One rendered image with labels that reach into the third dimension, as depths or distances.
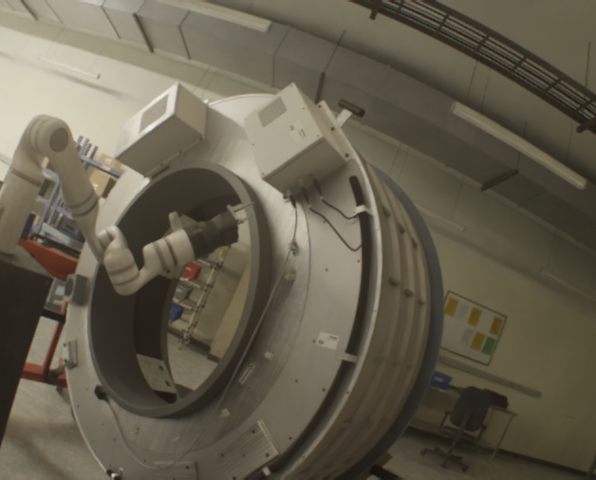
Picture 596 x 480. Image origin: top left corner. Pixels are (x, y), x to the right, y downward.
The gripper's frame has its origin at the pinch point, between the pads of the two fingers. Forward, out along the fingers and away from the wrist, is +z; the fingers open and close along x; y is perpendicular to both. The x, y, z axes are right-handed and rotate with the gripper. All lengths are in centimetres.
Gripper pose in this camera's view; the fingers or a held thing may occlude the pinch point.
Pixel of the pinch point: (253, 209)
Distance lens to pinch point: 102.9
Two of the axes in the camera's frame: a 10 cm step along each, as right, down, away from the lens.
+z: 8.6, -3.6, 3.6
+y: 5.0, 7.1, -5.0
